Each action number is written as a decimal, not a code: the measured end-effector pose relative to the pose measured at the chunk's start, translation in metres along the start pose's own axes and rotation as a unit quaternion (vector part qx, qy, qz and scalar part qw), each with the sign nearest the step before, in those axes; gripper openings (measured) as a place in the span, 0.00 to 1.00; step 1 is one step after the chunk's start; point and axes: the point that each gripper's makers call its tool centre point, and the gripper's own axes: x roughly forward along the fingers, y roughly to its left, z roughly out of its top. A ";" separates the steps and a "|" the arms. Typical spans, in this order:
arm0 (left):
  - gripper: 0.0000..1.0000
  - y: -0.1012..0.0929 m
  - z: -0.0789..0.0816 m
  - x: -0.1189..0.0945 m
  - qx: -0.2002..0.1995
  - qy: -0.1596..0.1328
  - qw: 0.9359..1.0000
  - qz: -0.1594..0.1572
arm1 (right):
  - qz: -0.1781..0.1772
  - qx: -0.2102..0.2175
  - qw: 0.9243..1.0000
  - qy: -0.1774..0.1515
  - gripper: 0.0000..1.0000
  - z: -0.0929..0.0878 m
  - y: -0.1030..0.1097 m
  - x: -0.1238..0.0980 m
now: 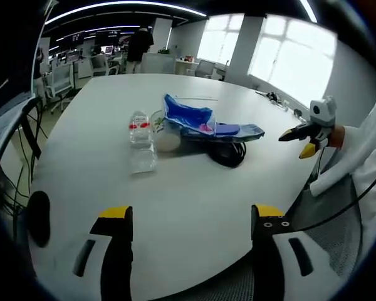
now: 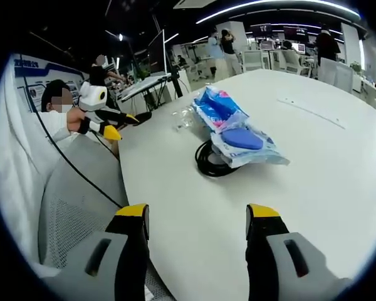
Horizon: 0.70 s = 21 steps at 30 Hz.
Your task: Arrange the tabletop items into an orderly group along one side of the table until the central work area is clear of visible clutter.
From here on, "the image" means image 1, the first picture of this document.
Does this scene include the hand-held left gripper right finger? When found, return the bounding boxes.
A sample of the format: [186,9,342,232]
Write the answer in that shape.
[251,204,332,301]

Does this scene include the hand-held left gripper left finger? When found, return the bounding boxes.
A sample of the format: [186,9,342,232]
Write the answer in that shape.
[48,206,133,301]

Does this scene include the blue plastic packaging bag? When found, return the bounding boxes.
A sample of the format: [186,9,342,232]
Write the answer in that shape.
[161,93,266,144]

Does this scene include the clear plastic water bottle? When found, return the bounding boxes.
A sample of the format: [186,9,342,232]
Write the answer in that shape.
[127,109,159,175]

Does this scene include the clear plastic cup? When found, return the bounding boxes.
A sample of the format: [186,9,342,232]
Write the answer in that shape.
[149,108,181,153]

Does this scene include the grey mesh office chair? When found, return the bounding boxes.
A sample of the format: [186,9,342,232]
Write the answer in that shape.
[281,169,369,280]

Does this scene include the black oval object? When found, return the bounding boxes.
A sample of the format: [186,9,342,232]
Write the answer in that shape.
[27,190,51,248]

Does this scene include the white office chair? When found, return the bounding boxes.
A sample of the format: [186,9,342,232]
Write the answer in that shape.
[43,64,75,114]
[194,59,217,79]
[90,53,120,77]

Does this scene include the white table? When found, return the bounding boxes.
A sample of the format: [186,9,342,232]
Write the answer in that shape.
[27,73,320,295]

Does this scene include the white cabinet with plant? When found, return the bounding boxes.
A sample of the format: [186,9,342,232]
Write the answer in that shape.
[141,48,177,75]

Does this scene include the cable clutter on table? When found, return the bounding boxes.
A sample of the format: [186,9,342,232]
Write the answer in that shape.
[255,90,303,117]

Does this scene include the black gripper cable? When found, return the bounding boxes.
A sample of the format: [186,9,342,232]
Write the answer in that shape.
[296,147,376,231]

